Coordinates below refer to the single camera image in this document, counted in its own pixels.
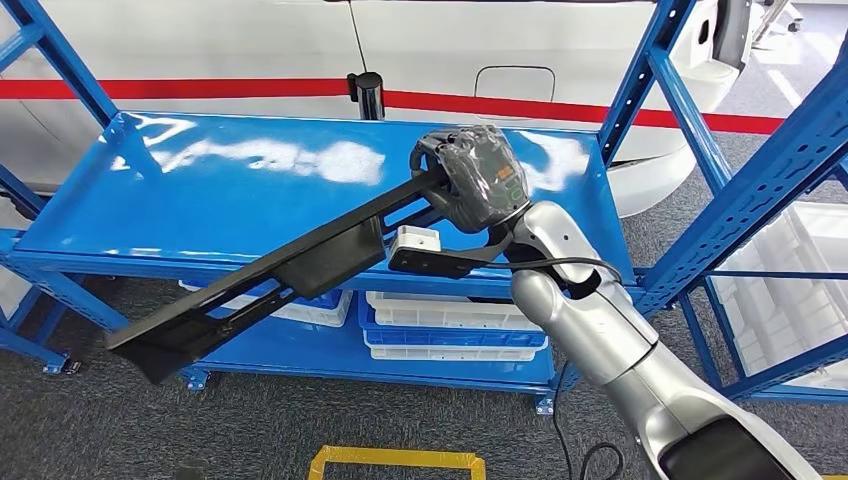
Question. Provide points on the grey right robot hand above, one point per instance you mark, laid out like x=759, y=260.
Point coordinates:
x=484, y=179

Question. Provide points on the long black plastic part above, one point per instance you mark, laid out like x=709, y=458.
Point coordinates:
x=331, y=255

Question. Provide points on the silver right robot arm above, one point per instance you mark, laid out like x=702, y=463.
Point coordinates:
x=596, y=331

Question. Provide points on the blue metal shelf rack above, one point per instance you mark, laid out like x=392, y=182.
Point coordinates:
x=232, y=199
x=782, y=378
x=26, y=348

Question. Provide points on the red barrier belt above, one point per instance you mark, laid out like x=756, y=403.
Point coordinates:
x=570, y=109
x=199, y=89

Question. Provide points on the blue plastic crate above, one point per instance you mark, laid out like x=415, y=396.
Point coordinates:
x=457, y=338
x=311, y=299

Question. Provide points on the yellow floor tape square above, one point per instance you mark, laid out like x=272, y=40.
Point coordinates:
x=397, y=457

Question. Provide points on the white car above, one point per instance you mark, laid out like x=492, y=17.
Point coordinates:
x=199, y=40

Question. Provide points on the large white plastic crate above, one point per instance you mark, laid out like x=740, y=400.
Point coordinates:
x=10, y=291
x=795, y=298

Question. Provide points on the black rack caster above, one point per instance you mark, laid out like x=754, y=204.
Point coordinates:
x=73, y=366

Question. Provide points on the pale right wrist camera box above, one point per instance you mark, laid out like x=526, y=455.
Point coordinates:
x=418, y=238

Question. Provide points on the black right camera bracket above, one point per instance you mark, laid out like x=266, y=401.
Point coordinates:
x=430, y=265

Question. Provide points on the black chrome barrier post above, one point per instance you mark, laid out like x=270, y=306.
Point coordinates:
x=368, y=96

